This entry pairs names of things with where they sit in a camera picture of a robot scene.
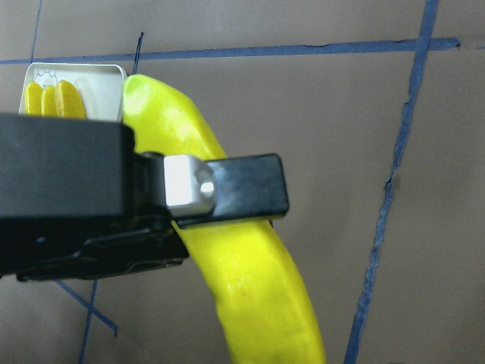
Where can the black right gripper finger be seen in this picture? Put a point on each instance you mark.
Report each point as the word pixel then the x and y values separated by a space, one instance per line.
pixel 229 189

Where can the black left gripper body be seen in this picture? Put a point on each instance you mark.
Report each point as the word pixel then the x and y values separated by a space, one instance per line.
pixel 77 201

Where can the greenish yellow banana back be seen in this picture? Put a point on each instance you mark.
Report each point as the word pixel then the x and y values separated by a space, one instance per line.
pixel 68 101

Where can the yellow banana top long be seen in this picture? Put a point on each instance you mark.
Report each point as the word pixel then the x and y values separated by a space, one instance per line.
pixel 48 105

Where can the white bear print tray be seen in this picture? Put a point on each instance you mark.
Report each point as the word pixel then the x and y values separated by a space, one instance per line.
pixel 99 85

